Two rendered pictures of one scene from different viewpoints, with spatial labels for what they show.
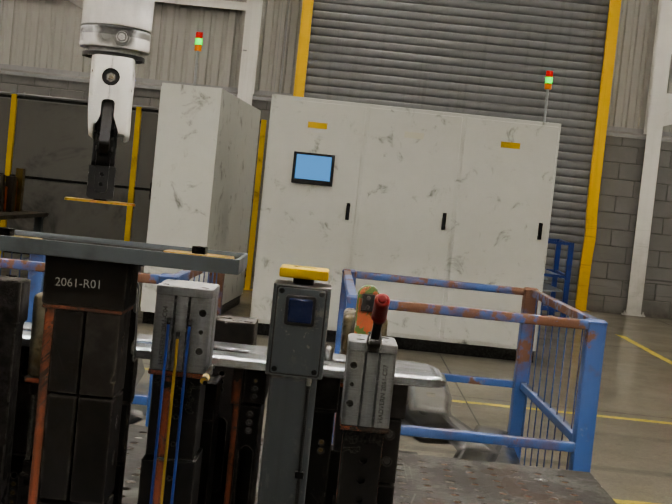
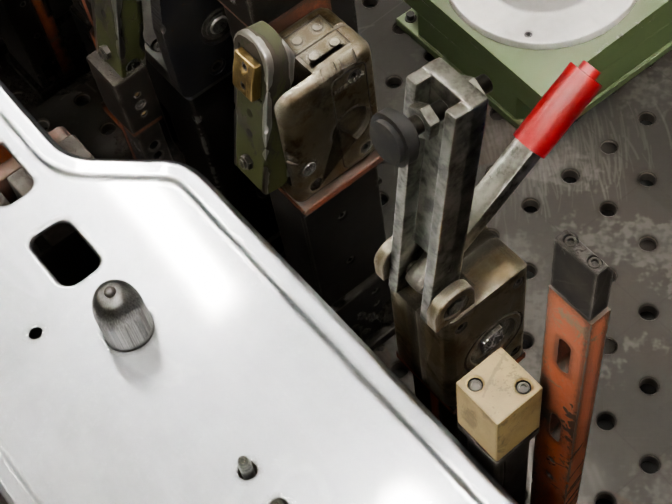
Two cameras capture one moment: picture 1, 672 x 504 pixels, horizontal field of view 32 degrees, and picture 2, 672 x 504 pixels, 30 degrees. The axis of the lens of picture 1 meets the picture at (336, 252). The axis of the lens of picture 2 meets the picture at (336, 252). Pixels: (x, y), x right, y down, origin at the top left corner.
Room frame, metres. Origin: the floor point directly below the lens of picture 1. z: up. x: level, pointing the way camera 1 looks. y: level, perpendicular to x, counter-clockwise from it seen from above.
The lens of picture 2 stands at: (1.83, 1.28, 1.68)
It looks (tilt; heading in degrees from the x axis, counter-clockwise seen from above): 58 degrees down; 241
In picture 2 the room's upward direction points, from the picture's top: 11 degrees counter-clockwise
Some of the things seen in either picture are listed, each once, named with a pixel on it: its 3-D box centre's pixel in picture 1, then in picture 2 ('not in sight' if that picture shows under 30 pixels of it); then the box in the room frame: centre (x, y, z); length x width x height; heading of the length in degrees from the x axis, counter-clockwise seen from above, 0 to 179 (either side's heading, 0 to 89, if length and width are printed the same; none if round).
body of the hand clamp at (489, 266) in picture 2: not in sight; (461, 390); (1.59, 0.99, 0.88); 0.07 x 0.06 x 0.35; 0
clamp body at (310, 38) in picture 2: not in sight; (335, 208); (1.56, 0.82, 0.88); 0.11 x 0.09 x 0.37; 0
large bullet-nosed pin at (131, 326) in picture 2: not in sight; (122, 315); (1.75, 0.87, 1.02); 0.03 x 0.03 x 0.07
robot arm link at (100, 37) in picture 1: (114, 42); not in sight; (1.41, 0.29, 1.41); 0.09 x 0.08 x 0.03; 11
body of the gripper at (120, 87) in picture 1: (109, 93); not in sight; (1.41, 0.29, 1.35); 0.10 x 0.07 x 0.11; 11
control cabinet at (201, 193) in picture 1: (206, 181); not in sight; (10.75, 1.26, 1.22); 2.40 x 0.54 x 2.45; 176
